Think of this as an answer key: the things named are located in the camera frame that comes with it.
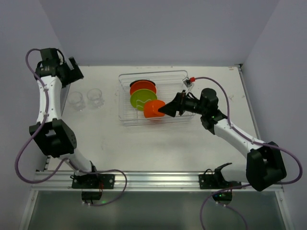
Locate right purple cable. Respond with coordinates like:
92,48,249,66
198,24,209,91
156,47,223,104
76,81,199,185
189,76,303,230

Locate clear glass cup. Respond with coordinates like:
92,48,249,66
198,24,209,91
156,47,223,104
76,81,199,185
87,88,104,109
68,92,85,111

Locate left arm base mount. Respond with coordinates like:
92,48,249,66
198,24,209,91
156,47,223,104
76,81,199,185
70,174,115,205

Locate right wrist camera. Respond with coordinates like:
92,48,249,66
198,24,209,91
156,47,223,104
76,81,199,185
183,77,194,94

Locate purple cable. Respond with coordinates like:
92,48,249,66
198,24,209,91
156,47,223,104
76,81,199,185
189,76,303,230
14,48,72,184

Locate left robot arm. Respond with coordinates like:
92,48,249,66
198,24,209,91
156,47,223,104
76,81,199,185
29,48,94,176

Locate aluminium frame rail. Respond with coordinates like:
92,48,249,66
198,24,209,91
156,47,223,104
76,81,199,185
31,170,283,192

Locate white wire dish rack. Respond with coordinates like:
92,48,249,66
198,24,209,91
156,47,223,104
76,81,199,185
118,70,194,126

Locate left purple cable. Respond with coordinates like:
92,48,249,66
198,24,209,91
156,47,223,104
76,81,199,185
14,48,72,184

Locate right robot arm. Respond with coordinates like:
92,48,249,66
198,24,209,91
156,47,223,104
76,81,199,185
158,88,287,191

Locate black plate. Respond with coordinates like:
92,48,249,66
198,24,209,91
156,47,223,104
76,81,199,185
130,79,156,87

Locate green plate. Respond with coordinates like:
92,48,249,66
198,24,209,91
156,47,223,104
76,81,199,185
130,89,157,111

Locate clear plastic rack tray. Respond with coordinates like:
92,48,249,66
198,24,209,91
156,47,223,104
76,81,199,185
118,70,194,126

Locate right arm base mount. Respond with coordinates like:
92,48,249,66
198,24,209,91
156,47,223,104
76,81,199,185
199,163,242,205

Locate orange plate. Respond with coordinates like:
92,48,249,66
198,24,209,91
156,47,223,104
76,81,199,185
130,82,157,95

